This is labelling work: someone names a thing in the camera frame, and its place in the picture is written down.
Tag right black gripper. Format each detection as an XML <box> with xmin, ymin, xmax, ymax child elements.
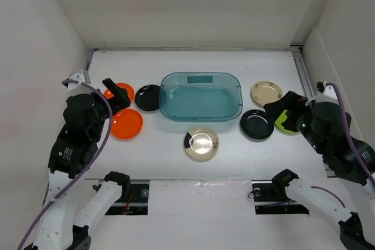
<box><xmin>264</xmin><ymin>89</ymin><xmax>325</xmax><ymax>152</ymax></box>

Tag orange plate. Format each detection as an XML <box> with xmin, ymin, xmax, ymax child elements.
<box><xmin>104</xmin><ymin>83</ymin><xmax>135</xmax><ymax>102</ymax></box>
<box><xmin>111</xmin><ymin>108</ymin><xmax>143</xmax><ymax>140</ymax></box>

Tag cream plate with flowers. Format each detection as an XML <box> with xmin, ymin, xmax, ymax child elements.
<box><xmin>251</xmin><ymin>81</ymin><xmax>283</xmax><ymax>106</ymax></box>

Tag cream plate with black patch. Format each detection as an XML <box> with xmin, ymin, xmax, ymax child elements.
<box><xmin>183</xmin><ymin>126</ymin><xmax>219</xmax><ymax>162</ymax></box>

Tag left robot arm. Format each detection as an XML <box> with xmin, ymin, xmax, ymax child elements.
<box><xmin>18</xmin><ymin>74</ymin><xmax>131</xmax><ymax>249</ymax></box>

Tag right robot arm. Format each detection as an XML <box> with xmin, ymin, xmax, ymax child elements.
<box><xmin>264</xmin><ymin>82</ymin><xmax>374</xmax><ymax>249</ymax></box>

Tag teal transparent plastic bin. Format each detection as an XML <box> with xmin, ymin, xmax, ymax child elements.
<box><xmin>159</xmin><ymin>72</ymin><xmax>243</xmax><ymax>122</ymax></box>

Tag lime green plate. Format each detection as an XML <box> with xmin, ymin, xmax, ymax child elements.
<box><xmin>275</xmin><ymin>110</ymin><xmax>298</xmax><ymax>135</ymax></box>

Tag aluminium rail right side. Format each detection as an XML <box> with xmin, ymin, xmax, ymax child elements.
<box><xmin>291</xmin><ymin>46</ymin><xmax>314</xmax><ymax>98</ymax></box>

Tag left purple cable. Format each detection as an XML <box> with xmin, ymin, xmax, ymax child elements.
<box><xmin>16</xmin><ymin>79</ymin><xmax>114</xmax><ymax>250</ymax></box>

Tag purple cable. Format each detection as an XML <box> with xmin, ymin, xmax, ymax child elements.
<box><xmin>310</xmin><ymin>82</ymin><xmax>375</xmax><ymax>208</ymax></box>
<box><xmin>16</xmin><ymin>79</ymin><xmax>114</xmax><ymax>250</ymax></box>

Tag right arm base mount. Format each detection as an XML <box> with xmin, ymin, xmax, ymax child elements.
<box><xmin>248</xmin><ymin>180</ymin><xmax>309</xmax><ymax>215</ymax></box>

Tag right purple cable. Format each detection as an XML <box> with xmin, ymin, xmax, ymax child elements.
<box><xmin>310</xmin><ymin>82</ymin><xmax>375</xmax><ymax>208</ymax></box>

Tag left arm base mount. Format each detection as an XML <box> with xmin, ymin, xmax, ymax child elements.
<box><xmin>106</xmin><ymin>181</ymin><xmax>149</xmax><ymax>215</ymax></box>

